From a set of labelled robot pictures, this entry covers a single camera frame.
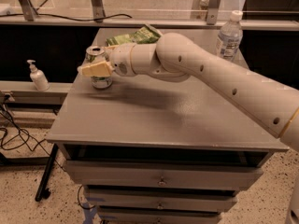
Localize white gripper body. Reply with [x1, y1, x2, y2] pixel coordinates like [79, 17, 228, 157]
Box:
[109, 43, 135, 77]

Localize green 7up soda can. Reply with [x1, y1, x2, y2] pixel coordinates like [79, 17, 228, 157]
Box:
[85, 46, 112, 90]

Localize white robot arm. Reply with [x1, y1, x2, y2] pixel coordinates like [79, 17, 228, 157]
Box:
[78, 33, 299, 151]

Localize green chip bag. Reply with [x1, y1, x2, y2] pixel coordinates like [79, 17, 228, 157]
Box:
[107, 24, 163, 46]

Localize white pump soap bottle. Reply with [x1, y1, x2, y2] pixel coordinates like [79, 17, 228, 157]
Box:
[27, 60, 50, 91]

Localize black metal stand leg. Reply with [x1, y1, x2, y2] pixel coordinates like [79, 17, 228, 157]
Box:
[35, 144, 58, 202]

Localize grey drawer cabinet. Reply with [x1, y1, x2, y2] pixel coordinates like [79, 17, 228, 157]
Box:
[46, 27, 290, 224]

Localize top grey drawer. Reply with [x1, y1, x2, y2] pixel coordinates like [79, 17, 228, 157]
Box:
[64, 161, 263, 190]

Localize grey drawer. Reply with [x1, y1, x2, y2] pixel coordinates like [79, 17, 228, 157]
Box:
[64, 161, 263, 190]
[84, 189, 237, 213]
[98, 207, 221, 224]

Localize clear plastic water bottle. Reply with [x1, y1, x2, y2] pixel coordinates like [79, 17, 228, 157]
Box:
[216, 10, 243, 62]

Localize middle grey drawer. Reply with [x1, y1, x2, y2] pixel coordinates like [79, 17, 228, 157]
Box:
[84, 189, 237, 213]

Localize bottom grey drawer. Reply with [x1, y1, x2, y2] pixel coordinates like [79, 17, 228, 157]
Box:
[98, 207, 221, 224]

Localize black floor cables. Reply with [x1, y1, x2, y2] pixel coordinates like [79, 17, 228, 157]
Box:
[0, 103, 66, 173]

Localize black cable on ledge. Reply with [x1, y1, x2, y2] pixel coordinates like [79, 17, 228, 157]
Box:
[0, 12, 133, 22]

